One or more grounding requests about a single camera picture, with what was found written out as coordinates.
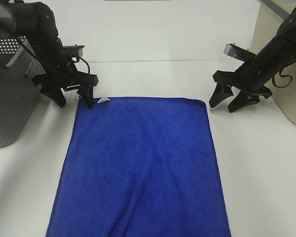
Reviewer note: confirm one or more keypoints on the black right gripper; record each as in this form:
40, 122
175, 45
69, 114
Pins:
250, 78

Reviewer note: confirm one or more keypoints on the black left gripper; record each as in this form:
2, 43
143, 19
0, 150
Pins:
64, 72

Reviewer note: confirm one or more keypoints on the blue towel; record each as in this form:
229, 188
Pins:
140, 167

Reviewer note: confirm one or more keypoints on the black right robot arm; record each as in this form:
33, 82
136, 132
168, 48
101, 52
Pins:
282, 48

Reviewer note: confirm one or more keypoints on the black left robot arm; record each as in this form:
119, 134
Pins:
33, 26

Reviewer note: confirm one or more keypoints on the beige plastic bin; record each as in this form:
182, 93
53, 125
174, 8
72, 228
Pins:
270, 15

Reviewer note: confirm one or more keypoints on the grey perforated laundry basket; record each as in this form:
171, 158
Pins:
18, 94

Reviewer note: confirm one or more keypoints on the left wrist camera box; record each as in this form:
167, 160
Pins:
74, 51

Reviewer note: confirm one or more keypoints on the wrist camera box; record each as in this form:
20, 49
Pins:
232, 50
74, 51

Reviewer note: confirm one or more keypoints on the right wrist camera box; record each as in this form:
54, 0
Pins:
232, 50

